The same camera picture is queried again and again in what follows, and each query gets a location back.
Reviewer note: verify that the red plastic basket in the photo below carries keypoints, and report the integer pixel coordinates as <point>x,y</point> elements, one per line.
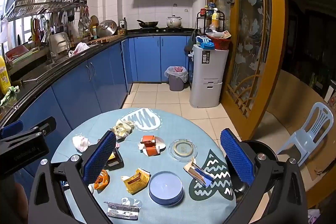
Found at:
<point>220,43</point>

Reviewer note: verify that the light blue plastic chair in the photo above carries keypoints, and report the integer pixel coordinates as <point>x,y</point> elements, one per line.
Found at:
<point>307,134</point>

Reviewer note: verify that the wooden door with patterned glass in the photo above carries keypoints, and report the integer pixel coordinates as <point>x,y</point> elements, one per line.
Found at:
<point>273,43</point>

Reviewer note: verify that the wooden cutting board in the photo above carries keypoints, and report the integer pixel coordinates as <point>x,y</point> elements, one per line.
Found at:
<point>102,40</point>

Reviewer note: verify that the steel hanging dish rack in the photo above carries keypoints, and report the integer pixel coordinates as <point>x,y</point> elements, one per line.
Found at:
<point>44,2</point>

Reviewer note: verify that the orange wrapper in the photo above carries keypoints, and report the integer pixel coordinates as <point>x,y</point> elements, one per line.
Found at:
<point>101,180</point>

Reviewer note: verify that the yellow white wrapper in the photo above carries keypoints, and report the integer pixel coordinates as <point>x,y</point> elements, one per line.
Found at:
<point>122,129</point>

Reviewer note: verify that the silver blister pack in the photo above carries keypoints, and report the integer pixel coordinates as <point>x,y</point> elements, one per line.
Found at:
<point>122,211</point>

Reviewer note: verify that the blue lower kitchen cabinets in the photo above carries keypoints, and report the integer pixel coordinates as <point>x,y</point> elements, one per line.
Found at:
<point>92,82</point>

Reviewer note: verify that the white tissue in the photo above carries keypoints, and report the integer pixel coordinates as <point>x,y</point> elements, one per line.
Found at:
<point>80,142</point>

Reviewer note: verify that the brown cardboard sheet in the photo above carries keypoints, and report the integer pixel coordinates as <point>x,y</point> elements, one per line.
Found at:
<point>288,92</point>

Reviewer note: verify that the grey bin with plastic bag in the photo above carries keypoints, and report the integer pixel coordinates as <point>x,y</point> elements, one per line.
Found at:
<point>176,81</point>

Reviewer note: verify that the white printed bag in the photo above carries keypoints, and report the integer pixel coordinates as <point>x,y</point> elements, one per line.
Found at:
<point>313,216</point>

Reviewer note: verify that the steel wok lid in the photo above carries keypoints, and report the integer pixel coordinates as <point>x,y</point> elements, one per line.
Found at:
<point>106,28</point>

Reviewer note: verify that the clear round lid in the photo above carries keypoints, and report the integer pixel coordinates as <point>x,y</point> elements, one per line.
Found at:
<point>183,149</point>

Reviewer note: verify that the black wok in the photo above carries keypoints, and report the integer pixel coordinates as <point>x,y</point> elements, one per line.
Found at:
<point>148,23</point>

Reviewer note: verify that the blue plastic packet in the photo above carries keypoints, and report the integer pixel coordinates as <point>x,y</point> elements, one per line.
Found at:
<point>204,42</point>

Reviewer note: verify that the pink white plastic bag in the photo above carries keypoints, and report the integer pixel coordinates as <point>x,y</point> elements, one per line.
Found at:
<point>80,48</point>

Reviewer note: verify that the blue white torn carton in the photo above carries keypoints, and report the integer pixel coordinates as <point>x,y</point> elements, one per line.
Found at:
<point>200,174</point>

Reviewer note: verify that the black yellow small box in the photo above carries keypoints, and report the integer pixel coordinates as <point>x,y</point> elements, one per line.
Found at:
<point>116,163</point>

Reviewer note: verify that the black metal shelf rack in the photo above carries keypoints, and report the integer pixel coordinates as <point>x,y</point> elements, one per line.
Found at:
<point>200,22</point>

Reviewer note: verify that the yellow snack packet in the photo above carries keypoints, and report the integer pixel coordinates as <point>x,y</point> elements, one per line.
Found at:
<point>135,180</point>

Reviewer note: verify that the green white cloth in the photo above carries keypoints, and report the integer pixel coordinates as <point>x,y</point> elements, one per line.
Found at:
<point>9,95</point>

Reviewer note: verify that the tall white pedal bin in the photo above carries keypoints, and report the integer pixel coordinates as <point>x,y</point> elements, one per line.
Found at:
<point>207,74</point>

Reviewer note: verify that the yellow detergent bottle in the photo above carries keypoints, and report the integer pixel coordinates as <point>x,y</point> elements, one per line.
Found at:
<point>4,77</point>

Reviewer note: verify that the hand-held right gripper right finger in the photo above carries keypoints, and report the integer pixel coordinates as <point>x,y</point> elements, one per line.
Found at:
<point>237,158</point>

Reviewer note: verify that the red plastic tray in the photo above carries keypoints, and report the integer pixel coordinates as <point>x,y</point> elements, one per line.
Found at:
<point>17,53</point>

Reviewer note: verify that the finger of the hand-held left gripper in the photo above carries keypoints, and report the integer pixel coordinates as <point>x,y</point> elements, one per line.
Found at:
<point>11,127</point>
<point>43,126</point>

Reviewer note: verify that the white cooking pot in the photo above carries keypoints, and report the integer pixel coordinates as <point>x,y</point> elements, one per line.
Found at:
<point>174,22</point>

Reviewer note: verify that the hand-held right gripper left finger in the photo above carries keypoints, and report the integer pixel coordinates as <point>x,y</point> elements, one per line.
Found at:
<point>101,157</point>

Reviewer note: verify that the black round trash bin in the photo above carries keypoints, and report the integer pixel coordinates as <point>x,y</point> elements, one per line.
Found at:
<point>262,145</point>

